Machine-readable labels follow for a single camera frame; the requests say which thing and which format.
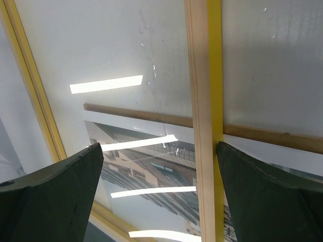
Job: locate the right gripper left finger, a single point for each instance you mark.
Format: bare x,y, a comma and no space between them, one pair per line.
53,203

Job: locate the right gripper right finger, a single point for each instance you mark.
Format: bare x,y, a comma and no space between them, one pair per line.
268,203

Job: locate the yellow wooden picture frame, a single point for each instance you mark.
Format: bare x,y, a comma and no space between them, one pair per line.
204,35

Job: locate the brown backing board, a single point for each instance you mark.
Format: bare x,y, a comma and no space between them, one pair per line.
294,141

